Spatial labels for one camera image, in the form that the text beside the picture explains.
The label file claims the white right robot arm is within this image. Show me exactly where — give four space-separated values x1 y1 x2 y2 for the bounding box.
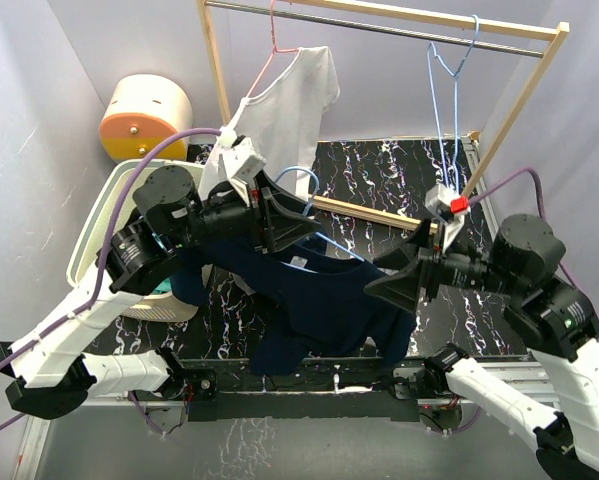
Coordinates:
364 214 599 479

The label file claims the pink wire hanger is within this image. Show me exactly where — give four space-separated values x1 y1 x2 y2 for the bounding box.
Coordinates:
246 0 299 98

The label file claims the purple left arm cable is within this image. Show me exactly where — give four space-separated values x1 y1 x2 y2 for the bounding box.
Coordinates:
0 127 230 441

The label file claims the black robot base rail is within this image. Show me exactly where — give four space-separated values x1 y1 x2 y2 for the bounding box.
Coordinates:
128 357 480 424

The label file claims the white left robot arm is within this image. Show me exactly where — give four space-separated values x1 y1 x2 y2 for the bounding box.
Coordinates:
0 165 320 420

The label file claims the teal t shirt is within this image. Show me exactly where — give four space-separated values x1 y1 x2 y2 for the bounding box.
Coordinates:
152 278 172 295

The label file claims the cream laundry basket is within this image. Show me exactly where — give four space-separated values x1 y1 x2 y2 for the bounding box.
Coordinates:
66 159 203 323

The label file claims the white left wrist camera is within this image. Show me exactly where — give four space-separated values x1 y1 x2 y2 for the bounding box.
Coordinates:
217 127 266 206

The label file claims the aluminium frame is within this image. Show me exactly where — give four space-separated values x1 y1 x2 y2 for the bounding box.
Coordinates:
13 294 599 480

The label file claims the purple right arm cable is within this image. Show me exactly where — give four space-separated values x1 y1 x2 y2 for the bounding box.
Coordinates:
448 168 599 434

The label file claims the white t shirt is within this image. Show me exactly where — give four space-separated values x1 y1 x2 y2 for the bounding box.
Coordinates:
225 46 340 200

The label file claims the light blue wire hanger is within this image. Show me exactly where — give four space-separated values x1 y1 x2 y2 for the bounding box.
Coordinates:
426 13 482 201

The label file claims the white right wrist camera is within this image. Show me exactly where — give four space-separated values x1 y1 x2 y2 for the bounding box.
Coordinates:
425 184 470 252

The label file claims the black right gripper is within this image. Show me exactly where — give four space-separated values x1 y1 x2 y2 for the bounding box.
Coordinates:
362 211 521 310

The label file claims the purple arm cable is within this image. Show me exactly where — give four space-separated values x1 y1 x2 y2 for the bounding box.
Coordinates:
0 127 230 441
448 168 599 434

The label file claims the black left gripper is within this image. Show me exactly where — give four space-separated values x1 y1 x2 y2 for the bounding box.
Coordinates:
167 169 321 252

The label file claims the wooden clothes rack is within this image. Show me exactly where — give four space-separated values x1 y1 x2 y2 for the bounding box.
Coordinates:
195 0 570 236

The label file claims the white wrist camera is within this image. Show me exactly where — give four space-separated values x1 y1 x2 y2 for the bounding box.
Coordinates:
217 127 266 206
425 184 470 252

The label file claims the cream orange drawer cabinet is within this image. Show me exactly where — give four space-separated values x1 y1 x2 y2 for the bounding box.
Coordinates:
99 74 193 162

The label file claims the navy blue t shirt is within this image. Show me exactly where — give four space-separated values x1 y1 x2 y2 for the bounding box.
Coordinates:
170 239 417 375

